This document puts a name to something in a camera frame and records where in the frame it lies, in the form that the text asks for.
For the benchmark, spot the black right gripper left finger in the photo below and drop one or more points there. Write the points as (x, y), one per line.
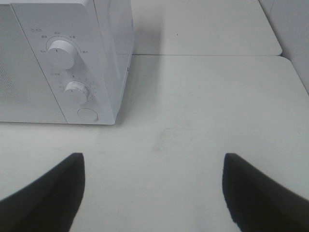
(48, 204)

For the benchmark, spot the white microwave oven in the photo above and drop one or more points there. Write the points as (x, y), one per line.
(103, 35)

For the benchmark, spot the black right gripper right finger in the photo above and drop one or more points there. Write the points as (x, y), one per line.
(257, 203)

